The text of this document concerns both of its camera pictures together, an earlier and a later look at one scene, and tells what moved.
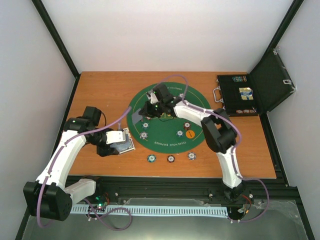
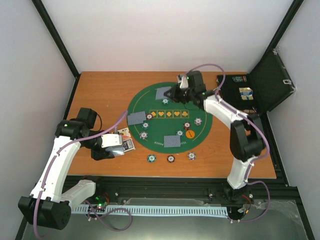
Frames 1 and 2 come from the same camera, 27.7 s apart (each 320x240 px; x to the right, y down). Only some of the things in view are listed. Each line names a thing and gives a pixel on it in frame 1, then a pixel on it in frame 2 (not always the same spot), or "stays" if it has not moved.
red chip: (186, 125) stays
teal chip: (179, 133) stays
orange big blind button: (190, 134) stays
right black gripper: (146, 110) to (174, 95)
